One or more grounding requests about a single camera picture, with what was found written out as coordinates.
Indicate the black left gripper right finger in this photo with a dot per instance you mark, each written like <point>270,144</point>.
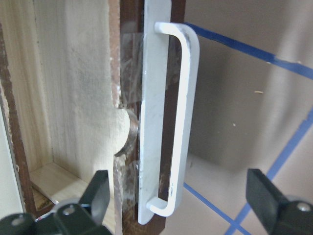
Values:
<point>278,214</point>

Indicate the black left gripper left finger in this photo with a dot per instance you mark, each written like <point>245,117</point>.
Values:
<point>83,216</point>

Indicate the dark brown wooden drawer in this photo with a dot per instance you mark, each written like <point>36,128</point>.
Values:
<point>70,91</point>

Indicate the white plastic drawer handle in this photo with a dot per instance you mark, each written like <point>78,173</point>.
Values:
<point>170,64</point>

